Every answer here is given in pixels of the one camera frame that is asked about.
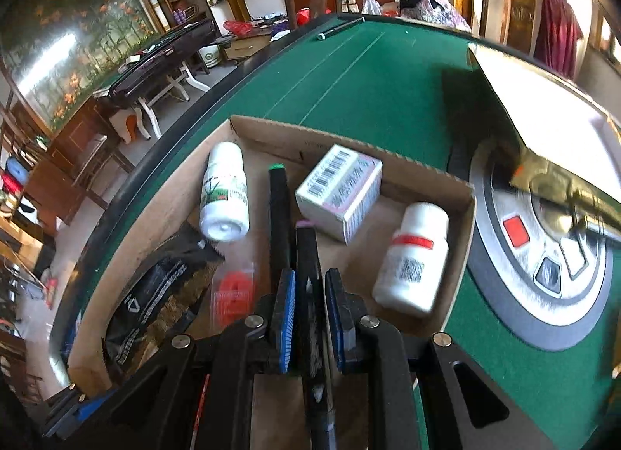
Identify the dark red cloth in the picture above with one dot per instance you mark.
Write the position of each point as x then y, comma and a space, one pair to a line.
558, 37

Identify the dark mahjong table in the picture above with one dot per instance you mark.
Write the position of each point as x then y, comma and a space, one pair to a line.
160, 61

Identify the black pen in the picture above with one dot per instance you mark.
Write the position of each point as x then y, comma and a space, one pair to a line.
339, 27

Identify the small white orange stool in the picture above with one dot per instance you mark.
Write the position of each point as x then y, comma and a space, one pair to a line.
127, 125

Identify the low wooden cabinet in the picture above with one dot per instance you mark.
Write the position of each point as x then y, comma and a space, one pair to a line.
247, 48

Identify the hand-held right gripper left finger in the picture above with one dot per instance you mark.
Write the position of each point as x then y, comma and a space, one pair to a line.
284, 319

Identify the round grey table console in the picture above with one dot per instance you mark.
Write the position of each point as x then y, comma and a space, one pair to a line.
514, 275

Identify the tall white bottle green label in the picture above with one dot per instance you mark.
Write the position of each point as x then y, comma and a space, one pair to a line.
223, 188

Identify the pile of patterned bags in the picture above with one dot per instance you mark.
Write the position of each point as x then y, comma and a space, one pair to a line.
436, 11

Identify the brown wooden armchair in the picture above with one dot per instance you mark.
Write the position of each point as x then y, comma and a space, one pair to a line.
87, 154

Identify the white bottle red label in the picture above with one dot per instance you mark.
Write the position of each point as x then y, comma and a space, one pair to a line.
412, 265

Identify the flower wall painting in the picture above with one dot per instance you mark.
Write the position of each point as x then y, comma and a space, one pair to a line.
73, 32

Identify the black marker green cap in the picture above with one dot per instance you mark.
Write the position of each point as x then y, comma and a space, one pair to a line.
279, 217

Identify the red plastic bag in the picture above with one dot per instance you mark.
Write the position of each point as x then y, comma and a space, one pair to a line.
237, 27

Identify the black marker pink cap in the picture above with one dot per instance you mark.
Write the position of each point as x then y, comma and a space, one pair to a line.
310, 294

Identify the black pouch bag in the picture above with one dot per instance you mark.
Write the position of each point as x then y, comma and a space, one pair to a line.
155, 294

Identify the cardboard box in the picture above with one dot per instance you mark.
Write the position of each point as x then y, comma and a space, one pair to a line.
271, 139

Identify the small red bag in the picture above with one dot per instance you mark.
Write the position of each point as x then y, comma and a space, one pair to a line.
303, 17

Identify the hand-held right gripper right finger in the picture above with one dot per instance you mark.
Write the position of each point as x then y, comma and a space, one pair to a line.
335, 319

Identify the white plastic bag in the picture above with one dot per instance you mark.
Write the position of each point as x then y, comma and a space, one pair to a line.
371, 3

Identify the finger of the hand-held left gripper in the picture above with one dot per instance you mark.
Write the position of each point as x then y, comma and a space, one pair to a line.
92, 408

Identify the clear package red item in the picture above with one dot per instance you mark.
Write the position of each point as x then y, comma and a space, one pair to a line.
235, 294

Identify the white medicine box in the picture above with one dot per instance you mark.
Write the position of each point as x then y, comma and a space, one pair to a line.
339, 193

